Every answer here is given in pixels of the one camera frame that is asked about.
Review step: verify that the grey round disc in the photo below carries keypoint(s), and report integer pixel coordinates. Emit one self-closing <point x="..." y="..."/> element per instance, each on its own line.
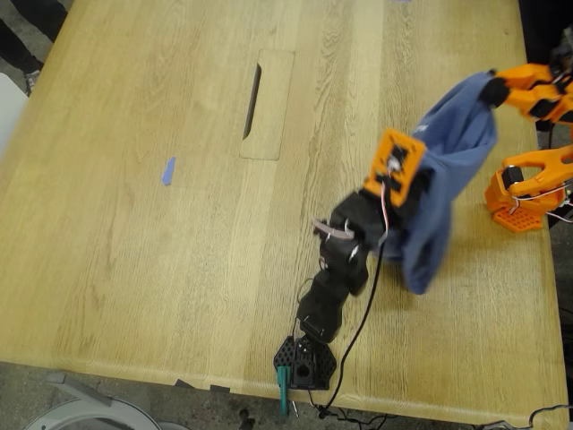
<point x="172" y="426"/>

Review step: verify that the grey sneaker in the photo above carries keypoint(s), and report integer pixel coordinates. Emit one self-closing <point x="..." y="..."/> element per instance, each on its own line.
<point x="32" y="83"/>

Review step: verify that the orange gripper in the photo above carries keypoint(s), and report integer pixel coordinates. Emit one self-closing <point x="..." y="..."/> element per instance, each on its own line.
<point x="498" y="90"/>

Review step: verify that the person in dark clothing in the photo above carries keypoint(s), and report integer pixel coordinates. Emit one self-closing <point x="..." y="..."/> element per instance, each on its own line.
<point x="541" y="27"/>

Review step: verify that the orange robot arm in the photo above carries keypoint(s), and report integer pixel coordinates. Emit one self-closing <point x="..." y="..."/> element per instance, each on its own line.
<point x="537" y="159"/>

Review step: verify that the green table clamp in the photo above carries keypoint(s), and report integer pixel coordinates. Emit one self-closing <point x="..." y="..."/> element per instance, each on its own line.
<point x="283" y="394"/>

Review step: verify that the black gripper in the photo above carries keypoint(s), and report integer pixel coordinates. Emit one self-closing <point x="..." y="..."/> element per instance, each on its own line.
<point x="408" y="193"/>

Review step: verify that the white chair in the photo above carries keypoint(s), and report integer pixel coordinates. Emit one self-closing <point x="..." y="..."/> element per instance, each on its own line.
<point x="9" y="112"/>

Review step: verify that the dark trouser legs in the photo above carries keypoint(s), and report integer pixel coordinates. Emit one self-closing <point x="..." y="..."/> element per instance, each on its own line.
<point x="27" y="27"/>

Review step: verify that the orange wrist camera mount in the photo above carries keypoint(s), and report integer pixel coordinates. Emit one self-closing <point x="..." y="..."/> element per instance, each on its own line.
<point x="396" y="165"/>

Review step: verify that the blue printed T-shirt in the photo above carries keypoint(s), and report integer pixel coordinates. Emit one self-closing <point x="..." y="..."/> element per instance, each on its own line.
<point x="452" y="148"/>

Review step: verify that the blue tape strip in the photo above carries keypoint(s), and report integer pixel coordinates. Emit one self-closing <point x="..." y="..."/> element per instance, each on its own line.
<point x="168" y="172"/>

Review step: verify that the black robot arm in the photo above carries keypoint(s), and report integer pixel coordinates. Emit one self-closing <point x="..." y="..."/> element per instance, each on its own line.
<point x="331" y="295"/>

